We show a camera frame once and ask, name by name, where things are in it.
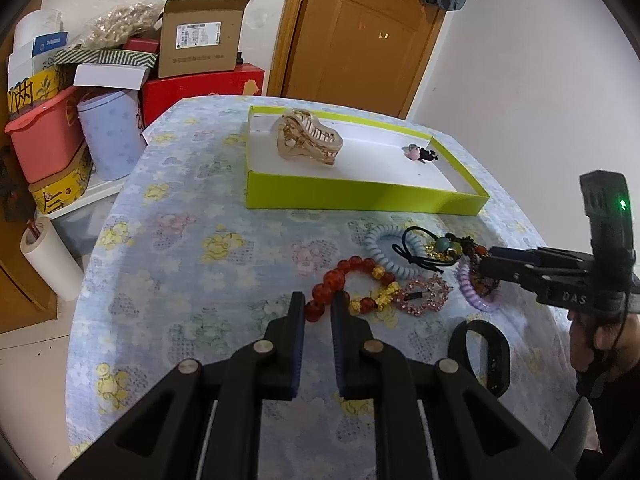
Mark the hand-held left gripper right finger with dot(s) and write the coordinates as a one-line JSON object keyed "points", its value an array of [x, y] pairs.
{"points": [[339, 345]]}

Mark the yellow printed tin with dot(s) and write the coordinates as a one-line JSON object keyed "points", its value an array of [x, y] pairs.
{"points": [[30, 92], [55, 195]]}

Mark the green striped box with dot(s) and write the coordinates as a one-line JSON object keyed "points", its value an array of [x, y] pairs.
{"points": [[125, 57]]}

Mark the black wristband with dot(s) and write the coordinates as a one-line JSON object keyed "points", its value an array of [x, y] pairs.
{"points": [[500, 360]]}

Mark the yellow-green cardboard tray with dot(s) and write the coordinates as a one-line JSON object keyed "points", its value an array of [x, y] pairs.
{"points": [[370, 195]]}

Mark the person's right forearm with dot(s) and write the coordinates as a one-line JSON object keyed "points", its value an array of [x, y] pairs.
{"points": [[615, 425]]}

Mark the pale blue cylindrical container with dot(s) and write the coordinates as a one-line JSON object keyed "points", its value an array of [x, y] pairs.
{"points": [[110, 135]]}

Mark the brown wooden cabinet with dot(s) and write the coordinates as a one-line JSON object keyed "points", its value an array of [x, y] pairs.
{"points": [[20, 300]]}

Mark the pink rhinestone hair clip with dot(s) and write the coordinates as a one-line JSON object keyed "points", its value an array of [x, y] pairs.
{"points": [[435, 287]]}

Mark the white box with blue label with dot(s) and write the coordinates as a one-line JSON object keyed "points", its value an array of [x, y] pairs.
{"points": [[45, 45]]}

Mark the pink plastic basket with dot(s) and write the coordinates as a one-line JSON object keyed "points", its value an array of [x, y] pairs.
{"points": [[45, 140]]}

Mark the beige hair claw clip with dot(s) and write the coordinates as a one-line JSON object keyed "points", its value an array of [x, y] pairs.
{"points": [[300, 140]]}

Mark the open cardboard box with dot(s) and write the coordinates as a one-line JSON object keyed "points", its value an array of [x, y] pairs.
{"points": [[200, 45]]}

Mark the clear bag of gold items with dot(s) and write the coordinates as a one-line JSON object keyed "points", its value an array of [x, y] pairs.
{"points": [[120, 22]]}

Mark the large red box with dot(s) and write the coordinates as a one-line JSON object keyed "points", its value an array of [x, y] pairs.
{"points": [[200, 87]]}

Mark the large white paper roll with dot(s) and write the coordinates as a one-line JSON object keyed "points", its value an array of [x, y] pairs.
{"points": [[35, 25]]}

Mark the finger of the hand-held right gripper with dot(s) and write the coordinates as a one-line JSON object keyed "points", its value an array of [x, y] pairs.
{"points": [[505, 270], [545, 256]]}

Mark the flat white box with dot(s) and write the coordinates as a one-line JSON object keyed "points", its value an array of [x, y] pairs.
{"points": [[110, 76]]}

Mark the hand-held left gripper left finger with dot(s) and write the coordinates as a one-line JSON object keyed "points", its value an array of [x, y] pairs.
{"points": [[298, 340]]}

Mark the wooden door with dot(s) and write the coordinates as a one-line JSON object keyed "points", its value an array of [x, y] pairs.
{"points": [[360, 50]]}

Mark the person's right hand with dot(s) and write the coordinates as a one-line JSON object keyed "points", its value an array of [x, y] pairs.
{"points": [[617, 335]]}

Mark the dark red box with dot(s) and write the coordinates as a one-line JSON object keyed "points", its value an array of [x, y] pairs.
{"points": [[142, 44]]}

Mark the clear plastic storage box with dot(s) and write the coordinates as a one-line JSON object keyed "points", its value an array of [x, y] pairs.
{"points": [[80, 225]]}

